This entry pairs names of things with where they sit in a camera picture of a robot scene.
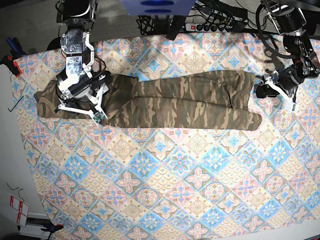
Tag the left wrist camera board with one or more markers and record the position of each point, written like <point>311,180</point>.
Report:
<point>290,106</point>

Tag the white power strip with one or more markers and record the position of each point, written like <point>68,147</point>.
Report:
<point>206,28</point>

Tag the camouflage T-shirt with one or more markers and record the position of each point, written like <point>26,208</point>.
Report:
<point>209,100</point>

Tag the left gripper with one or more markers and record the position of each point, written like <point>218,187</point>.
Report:
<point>284,83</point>

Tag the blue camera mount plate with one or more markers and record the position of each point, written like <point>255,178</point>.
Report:
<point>157,7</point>

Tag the black hex key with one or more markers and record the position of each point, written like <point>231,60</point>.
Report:
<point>15,103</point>

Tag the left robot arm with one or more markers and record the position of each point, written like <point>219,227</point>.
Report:
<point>289,21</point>

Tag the black orange bottom clamp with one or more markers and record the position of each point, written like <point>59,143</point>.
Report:
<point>51,228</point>

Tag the black centre bracket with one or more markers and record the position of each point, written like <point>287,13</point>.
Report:
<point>176,24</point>

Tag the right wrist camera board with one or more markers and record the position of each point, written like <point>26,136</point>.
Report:
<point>98,117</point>

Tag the patterned tile tablecloth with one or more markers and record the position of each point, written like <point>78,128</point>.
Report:
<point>107,183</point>

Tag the red black clamp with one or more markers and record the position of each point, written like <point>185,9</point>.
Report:
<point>12,65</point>

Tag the black round base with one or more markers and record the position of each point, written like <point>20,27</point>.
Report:
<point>54,44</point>

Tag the red white label tag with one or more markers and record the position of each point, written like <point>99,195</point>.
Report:
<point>21,210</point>

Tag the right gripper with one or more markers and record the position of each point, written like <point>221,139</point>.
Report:
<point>84,97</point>

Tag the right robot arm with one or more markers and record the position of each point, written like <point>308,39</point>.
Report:
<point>75,42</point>

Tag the blue clamp handle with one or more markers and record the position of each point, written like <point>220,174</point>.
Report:
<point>16,48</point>

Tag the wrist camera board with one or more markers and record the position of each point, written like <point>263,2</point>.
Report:
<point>290,106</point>
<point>98,117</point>

